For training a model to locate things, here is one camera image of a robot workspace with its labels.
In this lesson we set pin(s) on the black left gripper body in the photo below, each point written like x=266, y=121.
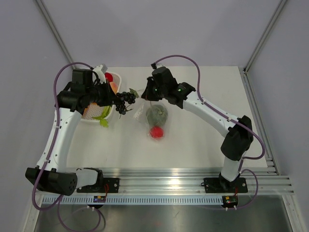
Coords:
x=100, y=93

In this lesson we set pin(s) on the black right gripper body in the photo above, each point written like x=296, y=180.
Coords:
x=154, y=93

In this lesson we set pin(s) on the green netted melon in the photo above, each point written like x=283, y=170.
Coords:
x=157, y=115

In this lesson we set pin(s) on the clear zip top bag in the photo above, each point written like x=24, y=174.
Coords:
x=140, y=114

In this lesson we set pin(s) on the dark grape bunch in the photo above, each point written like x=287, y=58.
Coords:
x=126, y=101

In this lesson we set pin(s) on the red apple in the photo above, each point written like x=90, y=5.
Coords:
x=156, y=132

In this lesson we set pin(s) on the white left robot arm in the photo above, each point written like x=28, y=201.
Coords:
x=50, y=174

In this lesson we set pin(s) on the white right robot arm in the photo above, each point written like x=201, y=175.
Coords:
x=237, y=140

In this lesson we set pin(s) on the white perforated basket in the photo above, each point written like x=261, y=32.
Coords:
x=94, y=113

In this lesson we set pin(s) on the red tomato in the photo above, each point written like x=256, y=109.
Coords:
x=108, y=77

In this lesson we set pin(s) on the peach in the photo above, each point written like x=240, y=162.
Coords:
x=114, y=87

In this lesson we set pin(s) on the green lettuce leaf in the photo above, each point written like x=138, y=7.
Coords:
x=102, y=118

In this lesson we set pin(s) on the left aluminium frame post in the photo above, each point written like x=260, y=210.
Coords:
x=52, y=27

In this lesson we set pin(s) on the aluminium frame post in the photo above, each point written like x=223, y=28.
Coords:
x=265, y=34
x=52, y=27

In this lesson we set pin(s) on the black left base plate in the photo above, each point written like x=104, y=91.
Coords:
x=111, y=185

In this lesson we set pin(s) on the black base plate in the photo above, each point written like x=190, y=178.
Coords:
x=111, y=185
x=220, y=185

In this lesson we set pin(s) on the aluminium front rail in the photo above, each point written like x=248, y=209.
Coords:
x=187, y=181

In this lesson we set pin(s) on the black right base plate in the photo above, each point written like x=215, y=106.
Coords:
x=220, y=185

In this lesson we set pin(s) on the white slotted cable duct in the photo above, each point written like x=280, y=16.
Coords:
x=142, y=200

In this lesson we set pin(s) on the right aluminium side rail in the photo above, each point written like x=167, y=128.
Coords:
x=269, y=155

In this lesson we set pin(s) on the right aluminium frame post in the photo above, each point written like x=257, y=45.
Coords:
x=265, y=34

